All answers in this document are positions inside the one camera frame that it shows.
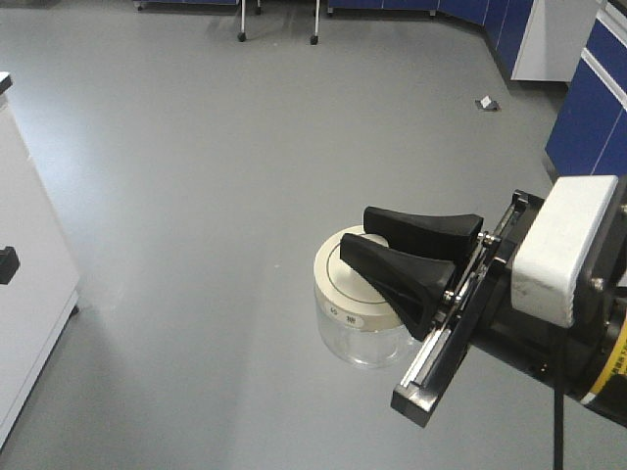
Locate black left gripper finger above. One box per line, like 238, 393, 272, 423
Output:
0, 246, 21, 285

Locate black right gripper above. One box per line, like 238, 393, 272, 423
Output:
340, 191, 547, 427

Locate glass jar with cream lid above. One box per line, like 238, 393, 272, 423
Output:
313, 225, 418, 369

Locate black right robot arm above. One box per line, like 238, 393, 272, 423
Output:
339, 175, 626, 426

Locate white fume hood base cabinet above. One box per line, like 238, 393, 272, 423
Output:
1, 71, 79, 439

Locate small floor outlet box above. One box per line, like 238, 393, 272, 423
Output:
474, 95, 501, 112

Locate blue lab bench cabinets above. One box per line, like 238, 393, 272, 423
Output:
131, 0, 627, 178

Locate wheeled stand legs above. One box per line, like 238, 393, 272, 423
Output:
236, 1, 323, 46

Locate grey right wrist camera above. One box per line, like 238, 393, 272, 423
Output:
510, 175, 619, 328

